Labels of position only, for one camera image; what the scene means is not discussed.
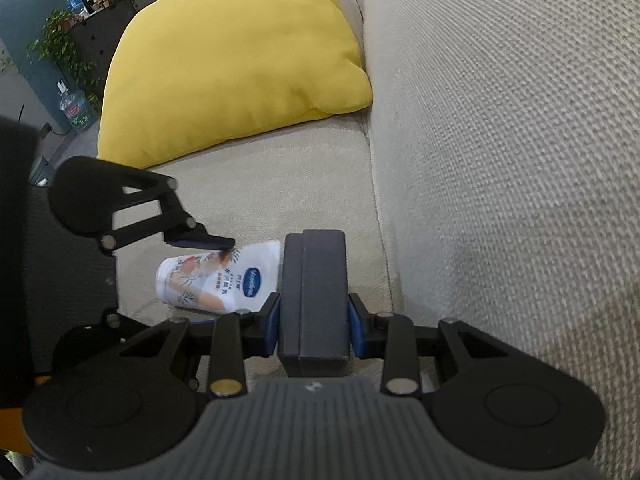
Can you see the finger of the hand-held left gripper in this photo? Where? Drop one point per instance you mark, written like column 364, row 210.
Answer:
column 115, row 321
column 200, row 240

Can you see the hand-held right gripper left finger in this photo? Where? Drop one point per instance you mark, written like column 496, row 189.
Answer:
column 271, row 325

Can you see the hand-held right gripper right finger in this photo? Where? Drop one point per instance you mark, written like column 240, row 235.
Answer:
column 354, row 327

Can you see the white lotion tube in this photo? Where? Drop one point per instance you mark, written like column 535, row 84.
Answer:
column 215, row 280

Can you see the dark grey case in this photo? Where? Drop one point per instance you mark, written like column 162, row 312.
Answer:
column 312, row 300

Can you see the orange storage box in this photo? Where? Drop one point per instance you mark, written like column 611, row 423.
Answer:
column 10, row 430

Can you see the large clear water jug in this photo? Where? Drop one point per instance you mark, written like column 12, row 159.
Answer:
column 77, row 110

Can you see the yellow pillow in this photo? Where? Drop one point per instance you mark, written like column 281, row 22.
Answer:
column 225, row 60

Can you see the beige fabric sofa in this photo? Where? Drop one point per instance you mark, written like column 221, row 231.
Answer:
column 500, row 160

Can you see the dark cabinet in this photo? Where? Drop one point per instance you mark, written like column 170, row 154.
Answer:
column 105, row 35

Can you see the green trailing plant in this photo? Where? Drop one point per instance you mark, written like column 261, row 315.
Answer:
column 60, row 40

